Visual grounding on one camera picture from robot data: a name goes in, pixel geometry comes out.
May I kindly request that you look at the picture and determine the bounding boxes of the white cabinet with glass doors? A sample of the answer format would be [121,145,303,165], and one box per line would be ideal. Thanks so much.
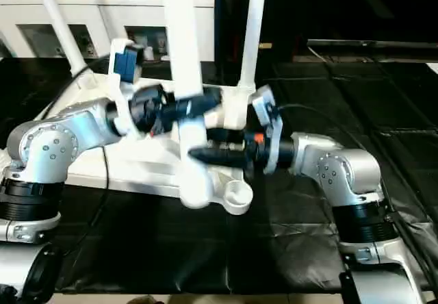
[0,0,216,62]

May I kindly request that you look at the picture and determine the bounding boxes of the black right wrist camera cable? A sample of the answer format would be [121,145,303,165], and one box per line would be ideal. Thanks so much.
[276,103,438,284]

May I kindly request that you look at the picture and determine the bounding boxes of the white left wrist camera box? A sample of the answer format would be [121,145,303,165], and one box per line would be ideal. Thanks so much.
[106,38,146,142]

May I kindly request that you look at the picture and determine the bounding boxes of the black left wrist camera cable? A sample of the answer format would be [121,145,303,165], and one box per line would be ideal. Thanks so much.
[47,52,114,260]

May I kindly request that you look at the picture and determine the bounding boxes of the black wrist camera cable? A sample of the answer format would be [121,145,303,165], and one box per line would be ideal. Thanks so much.
[276,103,438,284]
[47,52,114,260]

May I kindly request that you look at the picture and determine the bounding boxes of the black mat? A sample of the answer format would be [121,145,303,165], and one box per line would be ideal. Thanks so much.
[0,55,438,294]

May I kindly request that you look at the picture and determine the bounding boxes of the white plastic table top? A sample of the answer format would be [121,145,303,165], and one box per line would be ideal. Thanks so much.
[36,69,255,216]

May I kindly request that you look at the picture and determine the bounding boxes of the white plastic table leg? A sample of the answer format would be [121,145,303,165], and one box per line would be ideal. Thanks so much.
[159,0,214,211]
[32,0,89,77]
[237,0,268,91]

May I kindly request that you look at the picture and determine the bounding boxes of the long black bar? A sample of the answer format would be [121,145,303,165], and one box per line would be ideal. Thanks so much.
[307,39,438,49]

